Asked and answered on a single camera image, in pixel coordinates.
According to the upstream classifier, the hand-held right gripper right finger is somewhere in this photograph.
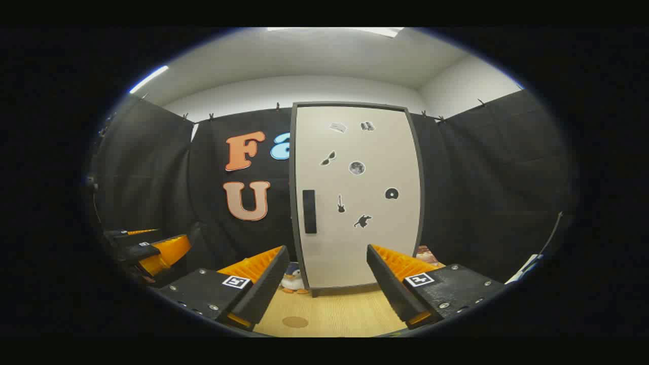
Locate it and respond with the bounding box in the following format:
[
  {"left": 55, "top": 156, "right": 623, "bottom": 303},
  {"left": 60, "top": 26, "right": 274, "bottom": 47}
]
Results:
[{"left": 366, "top": 244, "right": 508, "bottom": 330}]

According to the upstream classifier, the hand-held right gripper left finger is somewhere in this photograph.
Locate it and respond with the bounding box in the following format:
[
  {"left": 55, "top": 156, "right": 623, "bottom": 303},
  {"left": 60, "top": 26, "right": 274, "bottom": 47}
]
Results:
[{"left": 152, "top": 245, "right": 291, "bottom": 333}]

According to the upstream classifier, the white cabinet door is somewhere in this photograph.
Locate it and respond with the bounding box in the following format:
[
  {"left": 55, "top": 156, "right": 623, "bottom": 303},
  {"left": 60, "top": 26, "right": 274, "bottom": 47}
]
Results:
[{"left": 289, "top": 101, "right": 425, "bottom": 297}]

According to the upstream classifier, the grey cabinet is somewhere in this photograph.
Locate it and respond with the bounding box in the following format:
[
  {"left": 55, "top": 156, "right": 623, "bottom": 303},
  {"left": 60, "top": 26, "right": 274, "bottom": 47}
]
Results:
[{"left": 288, "top": 100, "right": 426, "bottom": 299}]

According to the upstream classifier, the penguin plush toy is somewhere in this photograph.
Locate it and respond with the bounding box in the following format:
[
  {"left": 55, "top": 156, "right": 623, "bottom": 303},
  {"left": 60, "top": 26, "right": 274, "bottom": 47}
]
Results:
[{"left": 280, "top": 262, "right": 310, "bottom": 295}]

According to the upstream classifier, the black backdrop cloth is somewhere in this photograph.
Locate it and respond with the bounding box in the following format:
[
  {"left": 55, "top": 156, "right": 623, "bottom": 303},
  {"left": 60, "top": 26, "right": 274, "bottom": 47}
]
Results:
[{"left": 91, "top": 89, "right": 579, "bottom": 287}]

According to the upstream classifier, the white flat device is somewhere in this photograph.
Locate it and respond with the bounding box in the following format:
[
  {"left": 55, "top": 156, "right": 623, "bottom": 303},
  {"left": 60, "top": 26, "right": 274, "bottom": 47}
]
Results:
[{"left": 504, "top": 253, "right": 544, "bottom": 284}]

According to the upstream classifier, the long ceiling light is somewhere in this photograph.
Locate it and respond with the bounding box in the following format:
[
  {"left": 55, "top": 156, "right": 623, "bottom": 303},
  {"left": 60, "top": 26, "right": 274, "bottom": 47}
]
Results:
[{"left": 129, "top": 65, "right": 169, "bottom": 95}]

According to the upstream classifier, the wide ceiling light panel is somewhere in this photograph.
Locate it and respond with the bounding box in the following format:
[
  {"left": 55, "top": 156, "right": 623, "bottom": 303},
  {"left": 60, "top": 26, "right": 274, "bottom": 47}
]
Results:
[{"left": 267, "top": 27, "right": 405, "bottom": 39}]

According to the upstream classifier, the black door handle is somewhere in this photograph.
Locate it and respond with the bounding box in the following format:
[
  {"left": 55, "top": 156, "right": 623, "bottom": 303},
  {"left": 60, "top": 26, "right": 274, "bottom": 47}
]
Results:
[{"left": 302, "top": 190, "right": 317, "bottom": 234}]

